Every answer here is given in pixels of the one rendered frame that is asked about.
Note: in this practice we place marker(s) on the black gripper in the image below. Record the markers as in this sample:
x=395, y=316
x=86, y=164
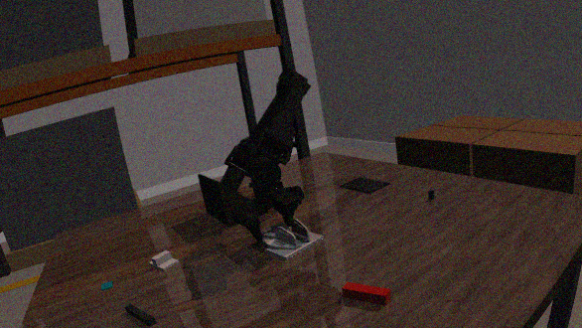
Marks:
x=248, y=216

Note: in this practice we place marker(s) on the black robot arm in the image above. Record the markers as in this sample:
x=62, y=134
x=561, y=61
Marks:
x=260, y=153

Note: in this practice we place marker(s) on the red rectangular block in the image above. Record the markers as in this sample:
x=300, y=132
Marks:
x=366, y=293

